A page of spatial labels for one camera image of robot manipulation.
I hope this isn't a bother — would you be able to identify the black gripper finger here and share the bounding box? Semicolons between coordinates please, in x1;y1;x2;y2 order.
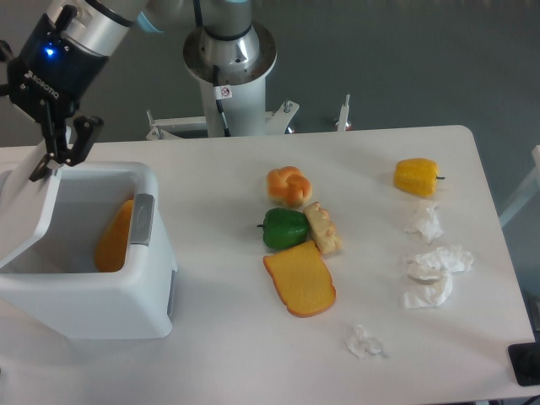
0;40;14;97
29;100;104;181

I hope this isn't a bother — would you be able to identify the crumpled white tissue middle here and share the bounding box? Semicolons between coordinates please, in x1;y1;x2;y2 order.
406;245;474;282

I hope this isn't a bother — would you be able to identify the green bell pepper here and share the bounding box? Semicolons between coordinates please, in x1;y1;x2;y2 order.
257;208;309;250

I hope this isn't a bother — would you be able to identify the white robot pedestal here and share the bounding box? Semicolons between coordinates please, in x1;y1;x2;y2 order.
145;21;354;142

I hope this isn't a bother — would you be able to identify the black device at edge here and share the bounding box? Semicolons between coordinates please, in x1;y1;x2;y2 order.
508;343;540;386

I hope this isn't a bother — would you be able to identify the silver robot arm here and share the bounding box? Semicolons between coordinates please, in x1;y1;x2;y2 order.
1;1;276;181

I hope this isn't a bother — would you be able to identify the crumpled white tissue lower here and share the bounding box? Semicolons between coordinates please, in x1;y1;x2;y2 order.
401;273;453;310

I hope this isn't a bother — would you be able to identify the small crumpled white tissue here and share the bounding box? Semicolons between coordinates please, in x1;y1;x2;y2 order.
343;324;387;359

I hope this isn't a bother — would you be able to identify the white trash can lid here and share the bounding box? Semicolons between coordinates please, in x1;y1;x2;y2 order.
1;142;62;267

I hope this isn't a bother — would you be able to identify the crumpled white tissue top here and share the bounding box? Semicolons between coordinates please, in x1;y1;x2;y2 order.
403;201;444;244

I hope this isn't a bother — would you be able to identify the beige pastry piece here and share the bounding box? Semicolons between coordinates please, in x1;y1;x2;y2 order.
303;202;343;254

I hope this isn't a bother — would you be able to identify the orange bread slice in bin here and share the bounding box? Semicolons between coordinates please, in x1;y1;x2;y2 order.
94;199;133;273

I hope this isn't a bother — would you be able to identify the orange toast slice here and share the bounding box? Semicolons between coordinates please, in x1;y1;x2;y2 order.
262;240;337;317

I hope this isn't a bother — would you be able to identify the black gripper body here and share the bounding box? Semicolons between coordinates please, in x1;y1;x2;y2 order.
7;13;108;123

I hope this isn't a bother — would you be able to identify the white frame at right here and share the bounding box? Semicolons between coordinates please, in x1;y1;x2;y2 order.
499;145;539;228

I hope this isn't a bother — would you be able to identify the knotted bread roll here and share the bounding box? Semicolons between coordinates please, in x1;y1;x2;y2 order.
266;166;313;208

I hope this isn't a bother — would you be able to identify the white trash can body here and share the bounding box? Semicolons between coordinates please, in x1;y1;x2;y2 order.
1;162;178;339

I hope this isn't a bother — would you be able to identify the yellow bell pepper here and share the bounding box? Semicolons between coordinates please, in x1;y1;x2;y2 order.
393;158;445;197

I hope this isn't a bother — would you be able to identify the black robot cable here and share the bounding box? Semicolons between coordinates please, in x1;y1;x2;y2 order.
212;65;232;138

